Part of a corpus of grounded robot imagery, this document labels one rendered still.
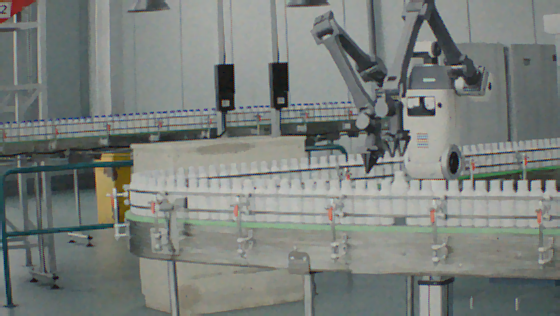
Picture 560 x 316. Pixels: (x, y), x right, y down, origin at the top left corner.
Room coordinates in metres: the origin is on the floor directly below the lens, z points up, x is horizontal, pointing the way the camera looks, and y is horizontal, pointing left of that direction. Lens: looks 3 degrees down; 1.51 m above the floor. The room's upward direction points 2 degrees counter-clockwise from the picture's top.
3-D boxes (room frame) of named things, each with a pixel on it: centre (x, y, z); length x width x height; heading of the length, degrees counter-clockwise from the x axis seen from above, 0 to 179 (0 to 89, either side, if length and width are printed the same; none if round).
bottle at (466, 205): (4.61, -0.68, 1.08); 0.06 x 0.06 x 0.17
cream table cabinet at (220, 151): (9.33, 0.42, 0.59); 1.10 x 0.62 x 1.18; 124
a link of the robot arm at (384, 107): (4.75, -0.42, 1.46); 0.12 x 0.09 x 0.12; 143
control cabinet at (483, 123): (11.17, -1.59, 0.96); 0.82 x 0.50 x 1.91; 124
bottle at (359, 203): (4.91, -0.30, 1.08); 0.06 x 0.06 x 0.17
